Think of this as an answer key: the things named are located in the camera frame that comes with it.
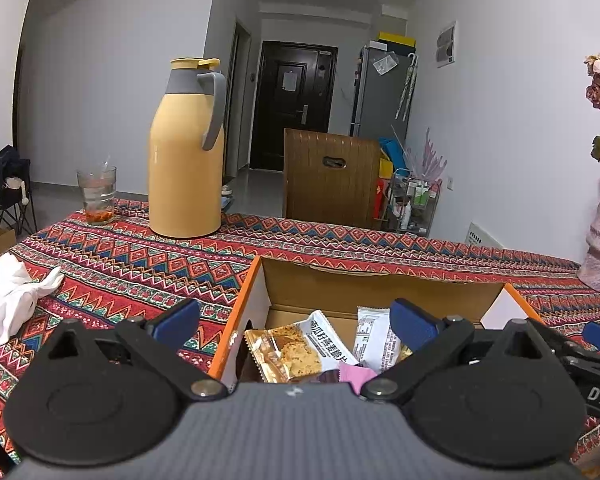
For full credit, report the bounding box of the gold biscuit snack packet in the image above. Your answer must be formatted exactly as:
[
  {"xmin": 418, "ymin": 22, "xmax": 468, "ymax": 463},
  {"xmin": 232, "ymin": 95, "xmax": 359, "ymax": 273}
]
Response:
[{"xmin": 245, "ymin": 325, "xmax": 323, "ymax": 384}]

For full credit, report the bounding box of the white black-text snack packet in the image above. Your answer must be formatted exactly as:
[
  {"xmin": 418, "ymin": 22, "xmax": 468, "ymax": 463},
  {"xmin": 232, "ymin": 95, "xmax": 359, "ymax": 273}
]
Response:
[{"xmin": 353, "ymin": 307, "xmax": 401, "ymax": 373}]

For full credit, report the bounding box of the pink snack packet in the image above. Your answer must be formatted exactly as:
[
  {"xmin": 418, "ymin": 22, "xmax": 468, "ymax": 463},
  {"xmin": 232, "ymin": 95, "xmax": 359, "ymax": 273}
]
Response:
[{"xmin": 339, "ymin": 363, "xmax": 377, "ymax": 396}]

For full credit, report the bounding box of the patterned red tablecloth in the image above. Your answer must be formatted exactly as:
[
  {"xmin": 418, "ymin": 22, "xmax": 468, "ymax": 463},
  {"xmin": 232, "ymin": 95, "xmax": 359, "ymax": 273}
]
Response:
[{"xmin": 0, "ymin": 198, "xmax": 600, "ymax": 480}]

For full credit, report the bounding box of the red orange cardboard snack box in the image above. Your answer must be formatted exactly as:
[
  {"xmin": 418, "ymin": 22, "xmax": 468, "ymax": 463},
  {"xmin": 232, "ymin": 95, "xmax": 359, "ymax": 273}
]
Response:
[{"xmin": 209, "ymin": 257, "xmax": 540, "ymax": 387}]

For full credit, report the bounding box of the red gift bag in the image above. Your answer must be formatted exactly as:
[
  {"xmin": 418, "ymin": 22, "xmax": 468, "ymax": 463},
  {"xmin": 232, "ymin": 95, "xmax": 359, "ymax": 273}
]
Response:
[{"xmin": 374, "ymin": 178, "xmax": 388, "ymax": 220}]

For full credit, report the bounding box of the glass cup with straw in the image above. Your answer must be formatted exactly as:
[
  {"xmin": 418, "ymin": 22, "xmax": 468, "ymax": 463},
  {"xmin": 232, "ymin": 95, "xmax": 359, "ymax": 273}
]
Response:
[{"xmin": 76, "ymin": 157, "xmax": 117, "ymax": 226}]

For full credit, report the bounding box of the white crumpled cloth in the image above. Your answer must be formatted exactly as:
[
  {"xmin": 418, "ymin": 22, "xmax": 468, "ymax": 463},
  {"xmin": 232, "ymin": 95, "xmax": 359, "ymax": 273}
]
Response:
[{"xmin": 0, "ymin": 252, "xmax": 65, "ymax": 346}]

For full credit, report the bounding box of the black folding chair with clothes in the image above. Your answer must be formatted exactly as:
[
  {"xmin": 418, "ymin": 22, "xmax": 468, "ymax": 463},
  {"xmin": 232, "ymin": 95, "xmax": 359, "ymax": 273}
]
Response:
[{"xmin": 0, "ymin": 145, "xmax": 38, "ymax": 236}]

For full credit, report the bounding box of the grey refrigerator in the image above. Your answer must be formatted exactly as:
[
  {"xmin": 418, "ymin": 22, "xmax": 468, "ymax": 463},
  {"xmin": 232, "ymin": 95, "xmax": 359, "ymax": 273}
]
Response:
[{"xmin": 350, "ymin": 41, "xmax": 417, "ymax": 143}]

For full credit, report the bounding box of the dark entrance door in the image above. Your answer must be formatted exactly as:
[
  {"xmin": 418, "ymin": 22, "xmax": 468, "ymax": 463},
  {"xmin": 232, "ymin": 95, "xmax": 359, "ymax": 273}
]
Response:
[{"xmin": 249, "ymin": 41, "xmax": 338, "ymax": 171}]

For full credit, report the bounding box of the yellow box atop refrigerator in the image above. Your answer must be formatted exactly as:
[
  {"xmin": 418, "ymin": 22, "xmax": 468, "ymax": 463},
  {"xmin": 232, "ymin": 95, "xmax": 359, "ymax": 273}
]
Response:
[{"xmin": 377, "ymin": 32, "xmax": 416, "ymax": 48}]

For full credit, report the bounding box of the wire rack with bottles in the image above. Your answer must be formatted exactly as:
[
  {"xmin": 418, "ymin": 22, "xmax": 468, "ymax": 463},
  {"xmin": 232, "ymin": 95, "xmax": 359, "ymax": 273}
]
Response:
[{"xmin": 380, "ymin": 171, "xmax": 440, "ymax": 237}]

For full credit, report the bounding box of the yellow thermos jug grey handle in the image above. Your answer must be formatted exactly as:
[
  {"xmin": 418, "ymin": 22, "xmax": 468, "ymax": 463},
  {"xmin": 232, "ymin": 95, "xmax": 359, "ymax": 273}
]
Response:
[{"xmin": 148, "ymin": 58, "xmax": 226, "ymax": 238}]

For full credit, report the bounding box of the wall electrical panel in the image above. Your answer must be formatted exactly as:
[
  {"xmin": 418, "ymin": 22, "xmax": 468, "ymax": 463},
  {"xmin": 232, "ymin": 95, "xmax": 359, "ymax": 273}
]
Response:
[{"xmin": 436, "ymin": 22, "xmax": 457, "ymax": 68}]

